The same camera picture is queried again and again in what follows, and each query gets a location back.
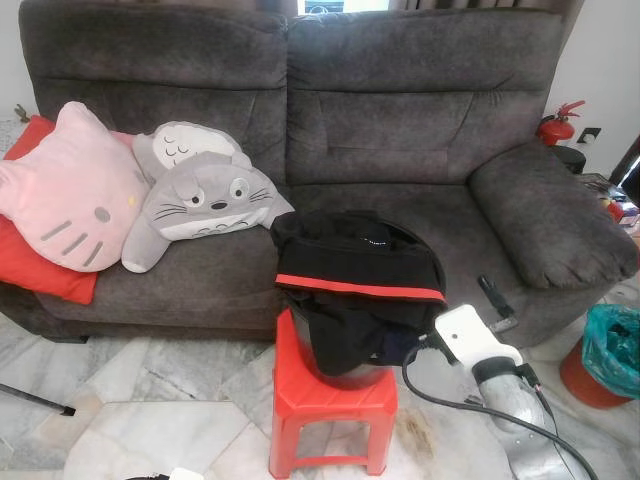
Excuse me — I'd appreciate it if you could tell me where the black shorts red stripe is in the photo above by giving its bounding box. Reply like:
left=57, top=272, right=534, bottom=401
left=270, top=208, right=448, bottom=376

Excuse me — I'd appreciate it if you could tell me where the cluttered small table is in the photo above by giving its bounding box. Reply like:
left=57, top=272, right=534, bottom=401
left=585, top=172, right=640, bottom=226

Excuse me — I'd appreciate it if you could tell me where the small black stool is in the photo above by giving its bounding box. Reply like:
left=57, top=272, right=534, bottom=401
left=550, top=145, right=589, bottom=176

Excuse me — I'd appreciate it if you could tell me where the teal plastic bin liner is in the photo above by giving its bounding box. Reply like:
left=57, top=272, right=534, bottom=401
left=582, top=303, right=640, bottom=399

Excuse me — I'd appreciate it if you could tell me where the red fire extinguisher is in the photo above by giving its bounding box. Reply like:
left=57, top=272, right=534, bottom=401
left=537, top=100, right=587, bottom=148

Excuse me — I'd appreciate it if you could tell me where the black sofa recliner lever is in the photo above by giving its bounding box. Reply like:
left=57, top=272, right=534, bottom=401
left=477, top=274, right=520, bottom=331

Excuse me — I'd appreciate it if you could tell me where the red round waste bin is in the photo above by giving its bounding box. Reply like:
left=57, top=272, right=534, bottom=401
left=558, top=340, right=636, bottom=409

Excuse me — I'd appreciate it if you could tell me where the dark grey fabric sofa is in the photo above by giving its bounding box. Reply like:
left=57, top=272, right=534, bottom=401
left=0, top=0, right=640, bottom=351

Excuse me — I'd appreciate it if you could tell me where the red plastic stool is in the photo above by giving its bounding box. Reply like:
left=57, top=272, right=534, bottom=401
left=268, top=308, right=399, bottom=479

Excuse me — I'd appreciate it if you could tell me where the grey wide-eyed Totoro plush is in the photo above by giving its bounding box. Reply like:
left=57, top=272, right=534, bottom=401
left=120, top=150, right=296, bottom=276

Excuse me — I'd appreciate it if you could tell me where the grey sleeping Totoro plush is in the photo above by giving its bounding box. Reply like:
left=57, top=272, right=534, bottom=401
left=132, top=120, right=253, bottom=186

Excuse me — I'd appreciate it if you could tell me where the pink cat face pillow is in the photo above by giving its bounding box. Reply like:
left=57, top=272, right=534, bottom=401
left=0, top=100, right=151, bottom=274

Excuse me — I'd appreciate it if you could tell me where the red square cushion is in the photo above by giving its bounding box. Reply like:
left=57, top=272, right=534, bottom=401
left=0, top=113, right=101, bottom=306

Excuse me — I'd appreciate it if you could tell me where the black metal furniture leg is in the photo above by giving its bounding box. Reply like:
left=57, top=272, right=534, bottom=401
left=0, top=383, right=78, bottom=417

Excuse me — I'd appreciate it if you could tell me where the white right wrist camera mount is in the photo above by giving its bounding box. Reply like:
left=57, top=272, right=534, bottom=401
left=436, top=304, right=524, bottom=367

